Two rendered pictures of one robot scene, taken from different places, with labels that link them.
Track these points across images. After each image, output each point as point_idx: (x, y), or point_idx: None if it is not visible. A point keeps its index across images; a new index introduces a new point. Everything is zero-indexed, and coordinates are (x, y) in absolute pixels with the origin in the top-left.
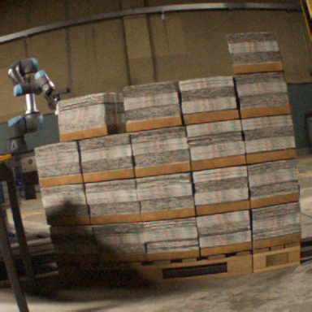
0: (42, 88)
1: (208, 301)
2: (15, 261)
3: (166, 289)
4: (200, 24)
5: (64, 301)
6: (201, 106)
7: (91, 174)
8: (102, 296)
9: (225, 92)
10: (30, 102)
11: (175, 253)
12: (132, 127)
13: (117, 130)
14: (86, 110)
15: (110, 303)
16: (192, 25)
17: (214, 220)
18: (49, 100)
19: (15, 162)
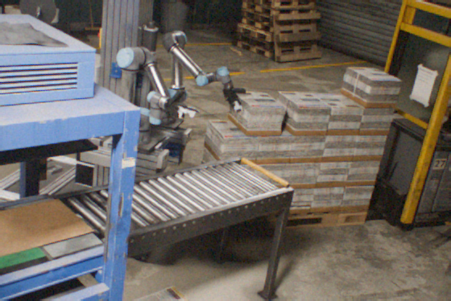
0: (225, 85)
1: (347, 256)
2: None
3: (297, 239)
4: None
5: (254, 263)
6: (340, 125)
7: (262, 159)
8: (266, 249)
9: (356, 118)
10: (180, 78)
11: (296, 210)
12: (297, 133)
13: None
14: (271, 117)
15: (286, 259)
16: None
17: (324, 191)
18: (228, 95)
19: (171, 134)
